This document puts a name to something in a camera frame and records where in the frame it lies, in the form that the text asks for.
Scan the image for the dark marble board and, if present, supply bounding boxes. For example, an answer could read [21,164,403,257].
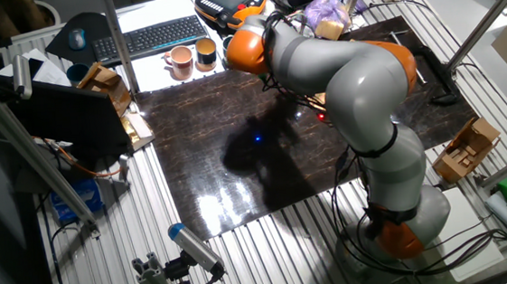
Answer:
[130,10,487,247]

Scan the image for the yellow brown mug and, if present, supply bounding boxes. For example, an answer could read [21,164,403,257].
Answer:
[193,36,220,73]

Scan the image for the pink mug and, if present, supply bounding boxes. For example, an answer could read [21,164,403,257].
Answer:
[163,43,196,82]

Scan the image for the gold foil packet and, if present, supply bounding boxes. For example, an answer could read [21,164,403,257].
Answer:
[119,111,156,152]

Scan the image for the black keyboard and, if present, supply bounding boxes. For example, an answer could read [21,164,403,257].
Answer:
[89,14,211,68]

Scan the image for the purple bag yellow sponge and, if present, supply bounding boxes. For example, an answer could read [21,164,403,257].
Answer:
[303,0,355,43]

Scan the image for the brown cardboard box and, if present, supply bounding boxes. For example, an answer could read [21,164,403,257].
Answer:
[75,60,134,120]

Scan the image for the short aluminium profile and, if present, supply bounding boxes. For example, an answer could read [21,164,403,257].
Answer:
[130,250,187,284]

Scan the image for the blue tissue pack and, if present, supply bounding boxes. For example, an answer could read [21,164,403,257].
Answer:
[48,177,106,224]

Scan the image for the blue mug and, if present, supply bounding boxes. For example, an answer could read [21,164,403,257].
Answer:
[65,62,91,87]

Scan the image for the black monitor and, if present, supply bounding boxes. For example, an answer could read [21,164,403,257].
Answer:
[0,61,134,170]

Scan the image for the blue computer mouse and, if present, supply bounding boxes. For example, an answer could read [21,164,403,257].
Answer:
[67,27,88,52]

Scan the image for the cardboard box wooden blocks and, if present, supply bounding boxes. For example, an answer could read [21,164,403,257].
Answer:
[427,115,506,187]

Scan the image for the white paper sheets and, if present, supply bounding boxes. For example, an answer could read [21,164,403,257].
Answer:
[0,45,71,93]

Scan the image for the black mouse pad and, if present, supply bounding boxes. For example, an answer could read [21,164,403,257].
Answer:
[42,10,115,71]

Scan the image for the white round bucket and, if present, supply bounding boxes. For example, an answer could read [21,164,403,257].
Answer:
[0,0,65,54]

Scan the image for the silver camera blue cap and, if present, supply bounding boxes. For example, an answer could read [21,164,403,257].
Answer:
[166,219,227,279]

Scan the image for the orange cable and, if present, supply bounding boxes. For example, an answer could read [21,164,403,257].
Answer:
[33,129,124,184]

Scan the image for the white flat base plate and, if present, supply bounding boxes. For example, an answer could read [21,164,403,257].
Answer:
[433,184,505,282]

